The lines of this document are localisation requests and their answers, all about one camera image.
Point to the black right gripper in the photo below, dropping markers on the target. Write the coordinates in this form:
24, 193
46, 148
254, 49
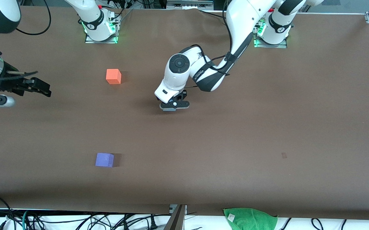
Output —
11, 81

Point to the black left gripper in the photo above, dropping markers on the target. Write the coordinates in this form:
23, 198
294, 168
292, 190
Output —
182, 95

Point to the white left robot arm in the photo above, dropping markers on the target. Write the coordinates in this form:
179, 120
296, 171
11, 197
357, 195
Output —
178, 73

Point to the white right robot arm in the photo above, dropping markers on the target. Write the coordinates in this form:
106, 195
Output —
95, 19

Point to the orange foam block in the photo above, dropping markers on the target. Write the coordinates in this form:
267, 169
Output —
112, 76

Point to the purple foam block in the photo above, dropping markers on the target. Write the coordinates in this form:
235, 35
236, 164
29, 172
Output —
104, 159

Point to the brown table cover sheet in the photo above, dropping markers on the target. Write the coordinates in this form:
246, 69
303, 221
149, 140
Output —
203, 143

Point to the black power plug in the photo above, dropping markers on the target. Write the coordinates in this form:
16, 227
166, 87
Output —
153, 223

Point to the green microfibre cloth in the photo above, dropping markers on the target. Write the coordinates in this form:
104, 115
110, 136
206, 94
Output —
248, 220

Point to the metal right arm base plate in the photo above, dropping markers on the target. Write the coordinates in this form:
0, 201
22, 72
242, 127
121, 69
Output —
91, 41

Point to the silver rail device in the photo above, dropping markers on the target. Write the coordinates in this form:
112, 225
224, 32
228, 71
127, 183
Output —
187, 4

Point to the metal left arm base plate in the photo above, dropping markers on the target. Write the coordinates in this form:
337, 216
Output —
267, 46

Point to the aluminium profile post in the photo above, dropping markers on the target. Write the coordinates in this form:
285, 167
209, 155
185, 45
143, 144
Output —
176, 220

